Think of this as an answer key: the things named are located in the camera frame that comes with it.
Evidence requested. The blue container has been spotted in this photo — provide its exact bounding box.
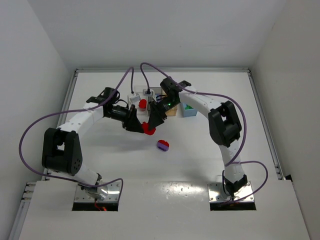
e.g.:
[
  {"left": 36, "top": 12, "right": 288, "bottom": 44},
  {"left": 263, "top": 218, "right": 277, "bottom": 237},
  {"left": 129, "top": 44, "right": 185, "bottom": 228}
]
[{"left": 180, "top": 103, "right": 198, "bottom": 118}]

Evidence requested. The metal base plate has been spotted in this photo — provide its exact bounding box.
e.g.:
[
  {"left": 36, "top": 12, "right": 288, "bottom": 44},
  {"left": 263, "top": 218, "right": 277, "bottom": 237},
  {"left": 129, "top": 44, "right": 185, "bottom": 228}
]
[
  {"left": 207, "top": 181, "right": 257, "bottom": 211},
  {"left": 72, "top": 181, "right": 122, "bottom": 212}
]

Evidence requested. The aluminium frame rail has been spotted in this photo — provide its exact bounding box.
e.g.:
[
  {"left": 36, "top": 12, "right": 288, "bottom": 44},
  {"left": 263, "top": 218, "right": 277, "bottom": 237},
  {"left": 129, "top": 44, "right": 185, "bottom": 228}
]
[{"left": 75, "top": 67, "right": 250, "bottom": 74}]

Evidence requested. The purple cable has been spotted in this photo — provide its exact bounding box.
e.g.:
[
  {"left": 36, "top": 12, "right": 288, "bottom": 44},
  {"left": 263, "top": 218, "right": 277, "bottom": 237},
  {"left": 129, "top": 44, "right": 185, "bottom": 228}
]
[
  {"left": 139, "top": 62, "right": 269, "bottom": 203},
  {"left": 18, "top": 66, "right": 135, "bottom": 188}
]

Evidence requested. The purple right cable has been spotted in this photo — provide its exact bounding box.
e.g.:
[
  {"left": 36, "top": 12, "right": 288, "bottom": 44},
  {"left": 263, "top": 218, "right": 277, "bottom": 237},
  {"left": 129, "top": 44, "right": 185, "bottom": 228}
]
[{"left": 139, "top": 62, "right": 269, "bottom": 203}]

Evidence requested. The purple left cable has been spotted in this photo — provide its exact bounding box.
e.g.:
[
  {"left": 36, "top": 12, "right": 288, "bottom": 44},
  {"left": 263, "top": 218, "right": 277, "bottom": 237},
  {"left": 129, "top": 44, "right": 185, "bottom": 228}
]
[{"left": 18, "top": 66, "right": 135, "bottom": 188}]

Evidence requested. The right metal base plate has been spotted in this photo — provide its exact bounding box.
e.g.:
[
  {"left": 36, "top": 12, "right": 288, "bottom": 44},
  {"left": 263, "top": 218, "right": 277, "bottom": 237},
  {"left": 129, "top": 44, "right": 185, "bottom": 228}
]
[{"left": 207, "top": 181, "right": 257, "bottom": 211}]

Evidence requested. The clear transparent container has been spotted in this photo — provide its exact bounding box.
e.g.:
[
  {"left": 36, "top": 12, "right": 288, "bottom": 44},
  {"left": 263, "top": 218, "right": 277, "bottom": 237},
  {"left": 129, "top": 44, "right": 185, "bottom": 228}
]
[{"left": 130, "top": 85, "right": 148, "bottom": 113}]

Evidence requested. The grey transparent container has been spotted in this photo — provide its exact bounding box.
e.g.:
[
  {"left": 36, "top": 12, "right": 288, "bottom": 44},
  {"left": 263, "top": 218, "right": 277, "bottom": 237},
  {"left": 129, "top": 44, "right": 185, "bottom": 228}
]
[{"left": 150, "top": 86, "right": 162, "bottom": 101}]

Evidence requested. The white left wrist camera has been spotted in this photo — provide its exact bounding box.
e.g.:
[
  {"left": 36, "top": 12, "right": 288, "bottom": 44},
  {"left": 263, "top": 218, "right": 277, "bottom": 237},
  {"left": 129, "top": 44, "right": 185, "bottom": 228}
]
[{"left": 127, "top": 92, "right": 141, "bottom": 108}]

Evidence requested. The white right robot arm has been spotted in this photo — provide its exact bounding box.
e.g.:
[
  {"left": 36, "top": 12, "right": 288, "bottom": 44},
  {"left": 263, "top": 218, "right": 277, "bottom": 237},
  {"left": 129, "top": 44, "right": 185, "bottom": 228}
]
[{"left": 148, "top": 77, "right": 248, "bottom": 197}]

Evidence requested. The amber transparent container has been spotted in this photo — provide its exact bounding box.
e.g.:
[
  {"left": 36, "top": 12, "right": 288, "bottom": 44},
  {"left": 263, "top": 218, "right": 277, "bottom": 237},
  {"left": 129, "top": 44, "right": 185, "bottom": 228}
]
[{"left": 165, "top": 105, "right": 178, "bottom": 117}]

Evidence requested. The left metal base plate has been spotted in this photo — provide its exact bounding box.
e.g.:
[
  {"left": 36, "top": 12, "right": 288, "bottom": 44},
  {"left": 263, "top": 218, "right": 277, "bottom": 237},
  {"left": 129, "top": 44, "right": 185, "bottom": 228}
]
[{"left": 72, "top": 181, "right": 122, "bottom": 212}]

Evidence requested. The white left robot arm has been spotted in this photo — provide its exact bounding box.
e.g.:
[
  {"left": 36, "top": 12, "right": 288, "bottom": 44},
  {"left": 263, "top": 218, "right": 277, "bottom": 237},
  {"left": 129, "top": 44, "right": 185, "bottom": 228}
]
[{"left": 41, "top": 87, "right": 144, "bottom": 195}]

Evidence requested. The red purple lego stack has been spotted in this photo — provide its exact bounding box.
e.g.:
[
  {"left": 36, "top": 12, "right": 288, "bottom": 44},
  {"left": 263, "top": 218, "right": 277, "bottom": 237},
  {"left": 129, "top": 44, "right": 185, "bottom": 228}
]
[{"left": 156, "top": 139, "right": 170, "bottom": 152}]

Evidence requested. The green lego brick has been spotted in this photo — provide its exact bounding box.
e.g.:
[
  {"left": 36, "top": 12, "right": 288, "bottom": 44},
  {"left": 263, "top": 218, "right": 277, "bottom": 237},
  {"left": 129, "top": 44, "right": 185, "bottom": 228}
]
[{"left": 184, "top": 105, "right": 193, "bottom": 110}]

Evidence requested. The red rounded lego brick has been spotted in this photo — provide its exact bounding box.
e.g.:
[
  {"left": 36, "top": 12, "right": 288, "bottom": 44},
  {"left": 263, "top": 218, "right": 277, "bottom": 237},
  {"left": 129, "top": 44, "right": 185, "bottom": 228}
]
[{"left": 138, "top": 99, "right": 147, "bottom": 110}]

